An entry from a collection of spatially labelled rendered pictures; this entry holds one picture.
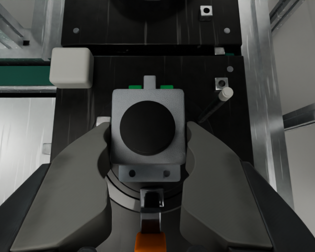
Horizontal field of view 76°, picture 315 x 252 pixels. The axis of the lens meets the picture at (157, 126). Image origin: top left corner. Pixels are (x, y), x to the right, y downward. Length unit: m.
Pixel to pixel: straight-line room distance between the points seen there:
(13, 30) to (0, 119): 0.13
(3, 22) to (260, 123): 0.34
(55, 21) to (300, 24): 0.44
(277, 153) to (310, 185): 0.16
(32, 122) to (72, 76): 0.12
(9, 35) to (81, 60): 0.10
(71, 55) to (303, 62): 0.41
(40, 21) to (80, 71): 0.12
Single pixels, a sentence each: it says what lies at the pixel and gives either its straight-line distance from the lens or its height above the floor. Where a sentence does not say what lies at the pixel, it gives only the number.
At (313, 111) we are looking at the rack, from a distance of 0.31.
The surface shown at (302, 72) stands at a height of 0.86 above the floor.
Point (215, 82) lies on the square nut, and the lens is 0.26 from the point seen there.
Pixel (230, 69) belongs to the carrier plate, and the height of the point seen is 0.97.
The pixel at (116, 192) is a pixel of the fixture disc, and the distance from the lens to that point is 0.23.
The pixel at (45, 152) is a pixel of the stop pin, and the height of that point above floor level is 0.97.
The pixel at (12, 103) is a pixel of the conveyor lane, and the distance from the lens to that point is 0.38.
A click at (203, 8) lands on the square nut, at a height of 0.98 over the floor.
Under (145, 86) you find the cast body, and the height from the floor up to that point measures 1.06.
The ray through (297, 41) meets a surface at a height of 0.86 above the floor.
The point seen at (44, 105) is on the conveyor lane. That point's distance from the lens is 0.35.
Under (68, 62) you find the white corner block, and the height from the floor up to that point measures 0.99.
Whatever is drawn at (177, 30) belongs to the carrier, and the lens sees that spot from 0.30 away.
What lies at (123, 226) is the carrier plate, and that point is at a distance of 0.25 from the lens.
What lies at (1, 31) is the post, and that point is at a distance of 0.32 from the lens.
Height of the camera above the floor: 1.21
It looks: 79 degrees down
